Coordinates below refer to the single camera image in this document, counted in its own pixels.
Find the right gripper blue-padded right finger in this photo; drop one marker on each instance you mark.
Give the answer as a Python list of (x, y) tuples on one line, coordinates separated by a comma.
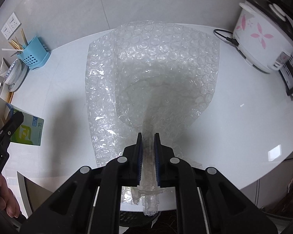
[(157, 148)]

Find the person's left hand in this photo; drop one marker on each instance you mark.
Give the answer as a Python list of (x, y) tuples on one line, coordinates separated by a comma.
[(8, 202)]

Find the grey ceramic plate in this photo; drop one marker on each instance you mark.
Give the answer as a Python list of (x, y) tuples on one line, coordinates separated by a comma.
[(18, 82)]

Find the green white carton box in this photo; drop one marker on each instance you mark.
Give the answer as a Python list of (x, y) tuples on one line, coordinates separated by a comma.
[(29, 132)]

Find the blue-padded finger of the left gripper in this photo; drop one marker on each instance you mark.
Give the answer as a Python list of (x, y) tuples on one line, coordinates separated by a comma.
[(12, 125)]

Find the white wall socket left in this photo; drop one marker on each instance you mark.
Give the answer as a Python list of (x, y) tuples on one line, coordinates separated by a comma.
[(11, 25)]

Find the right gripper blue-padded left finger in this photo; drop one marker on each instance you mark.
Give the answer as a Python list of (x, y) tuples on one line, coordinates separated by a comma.
[(138, 158)]

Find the white plastic spoon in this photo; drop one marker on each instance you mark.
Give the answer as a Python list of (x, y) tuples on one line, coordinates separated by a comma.
[(12, 50)]

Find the blue utensil holder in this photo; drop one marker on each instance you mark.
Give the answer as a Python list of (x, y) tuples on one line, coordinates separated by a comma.
[(34, 55)]

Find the wooden cutting board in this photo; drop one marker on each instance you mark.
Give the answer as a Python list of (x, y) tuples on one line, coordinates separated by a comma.
[(10, 97)]

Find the bubble wrap sheet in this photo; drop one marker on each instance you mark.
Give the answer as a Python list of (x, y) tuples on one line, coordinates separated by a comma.
[(147, 77)]

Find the blue patterned ceramic bowl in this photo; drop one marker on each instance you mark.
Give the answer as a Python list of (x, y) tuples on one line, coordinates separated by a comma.
[(13, 72)]

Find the wooden chopsticks bundle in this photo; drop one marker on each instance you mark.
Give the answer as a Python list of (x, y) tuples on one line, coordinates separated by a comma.
[(19, 45)]

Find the white rice cooker pink flowers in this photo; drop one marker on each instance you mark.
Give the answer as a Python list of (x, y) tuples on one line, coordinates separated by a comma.
[(264, 35)]

